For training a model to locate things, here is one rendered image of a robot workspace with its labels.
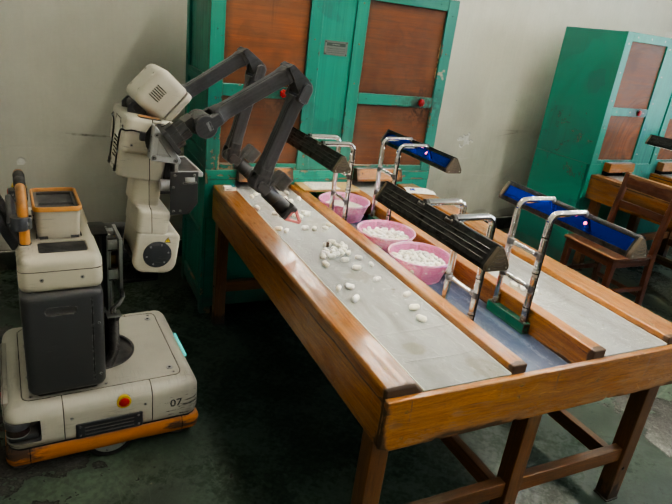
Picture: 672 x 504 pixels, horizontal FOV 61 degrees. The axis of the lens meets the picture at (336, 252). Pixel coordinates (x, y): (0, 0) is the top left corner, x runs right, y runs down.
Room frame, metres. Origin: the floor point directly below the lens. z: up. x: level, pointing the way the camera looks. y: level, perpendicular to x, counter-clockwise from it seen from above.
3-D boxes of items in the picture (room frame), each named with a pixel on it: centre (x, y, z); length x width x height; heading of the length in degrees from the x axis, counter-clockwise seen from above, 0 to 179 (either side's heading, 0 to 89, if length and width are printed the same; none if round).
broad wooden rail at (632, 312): (2.56, -0.78, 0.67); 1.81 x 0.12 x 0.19; 28
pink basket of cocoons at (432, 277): (2.20, -0.34, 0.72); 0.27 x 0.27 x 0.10
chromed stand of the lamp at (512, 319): (1.92, -0.72, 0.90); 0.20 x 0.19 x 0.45; 28
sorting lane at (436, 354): (2.15, 0.01, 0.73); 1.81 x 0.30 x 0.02; 28
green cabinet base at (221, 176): (3.37, 0.23, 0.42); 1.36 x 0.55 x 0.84; 118
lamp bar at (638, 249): (1.96, -0.79, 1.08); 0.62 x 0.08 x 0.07; 28
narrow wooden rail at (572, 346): (2.38, -0.43, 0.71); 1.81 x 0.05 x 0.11; 28
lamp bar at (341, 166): (2.56, 0.16, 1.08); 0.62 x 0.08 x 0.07; 28
